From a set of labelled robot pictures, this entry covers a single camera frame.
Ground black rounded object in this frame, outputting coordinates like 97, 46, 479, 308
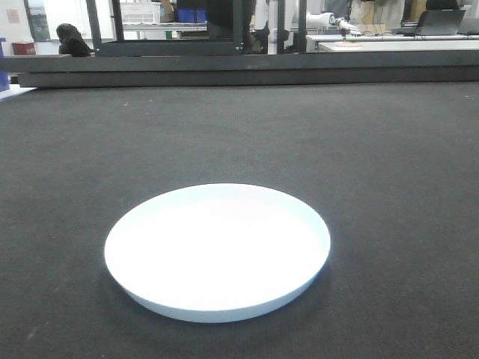
56, 23, 91, 57

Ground white background table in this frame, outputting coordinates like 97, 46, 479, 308
306, 34, 478, 53

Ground blue object left edge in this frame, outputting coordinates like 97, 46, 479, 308
0, 36, 10, 93

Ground white robot hand background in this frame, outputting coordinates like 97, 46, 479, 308
335, 18, 361, 37

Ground small blue bins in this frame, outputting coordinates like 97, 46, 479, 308
177, 8, 207, 23

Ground black foam edge board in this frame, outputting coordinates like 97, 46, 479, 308
1, 50, 478, 88

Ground red box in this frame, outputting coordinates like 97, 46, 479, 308
12, 42, 37, 55

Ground black metal frame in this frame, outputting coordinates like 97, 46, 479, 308
85, 0, 308, 58

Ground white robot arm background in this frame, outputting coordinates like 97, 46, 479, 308
306, 12, 362, 37

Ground light blue round tray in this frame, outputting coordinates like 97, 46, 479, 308
104, 183, 331, 323

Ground white plastic crate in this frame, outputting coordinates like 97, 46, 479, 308
120, 2, 161, 25

